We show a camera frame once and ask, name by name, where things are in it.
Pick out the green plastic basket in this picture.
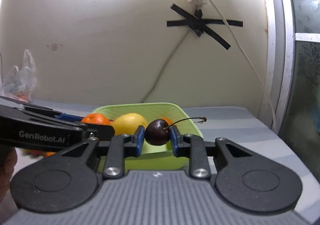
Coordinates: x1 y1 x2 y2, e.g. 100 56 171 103
93 102 202 171

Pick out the person left hand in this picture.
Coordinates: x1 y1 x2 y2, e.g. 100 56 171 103
0 148 17 202

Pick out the black tape cross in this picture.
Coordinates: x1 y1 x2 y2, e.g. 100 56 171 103
167 4 231 50

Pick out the orange mandarin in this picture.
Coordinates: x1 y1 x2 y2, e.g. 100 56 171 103
81 113 110 125
23 149 55 157

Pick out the large yellow grapefruit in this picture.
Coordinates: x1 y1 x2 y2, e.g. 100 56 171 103
112 113 148 135

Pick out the clear plastic bag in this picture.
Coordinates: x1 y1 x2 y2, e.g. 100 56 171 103
1 49 37 102

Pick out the dark cherry with stem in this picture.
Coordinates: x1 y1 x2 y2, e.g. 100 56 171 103
144 117 207 146

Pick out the orange cherry tomato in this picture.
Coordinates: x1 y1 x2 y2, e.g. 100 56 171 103
161 117 173 126

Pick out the wall cable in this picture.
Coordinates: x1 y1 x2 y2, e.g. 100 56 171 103
141 31 192 103

